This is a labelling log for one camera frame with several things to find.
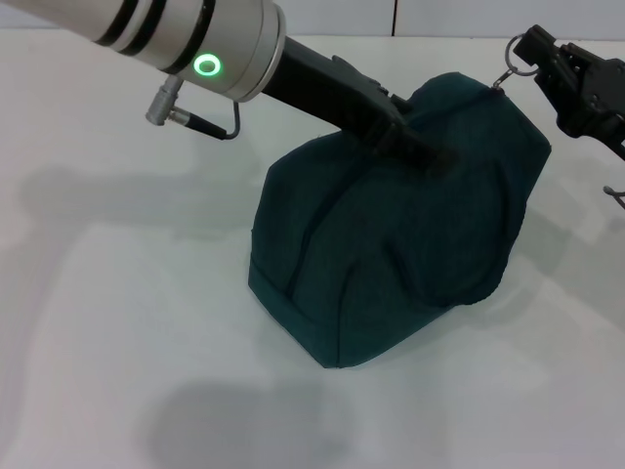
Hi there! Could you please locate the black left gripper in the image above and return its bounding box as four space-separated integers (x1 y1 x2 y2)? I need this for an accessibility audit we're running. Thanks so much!
261 35 461 178

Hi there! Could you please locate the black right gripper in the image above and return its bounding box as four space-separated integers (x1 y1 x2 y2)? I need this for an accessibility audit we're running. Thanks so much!
512 22 625 160

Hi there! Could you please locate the dark teal insulated lunch bag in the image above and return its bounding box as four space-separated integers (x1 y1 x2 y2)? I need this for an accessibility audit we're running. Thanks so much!
247 31 552 371

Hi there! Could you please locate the grey left gripper cable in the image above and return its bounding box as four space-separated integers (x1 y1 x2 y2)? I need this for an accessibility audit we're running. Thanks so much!
144 74 241 144

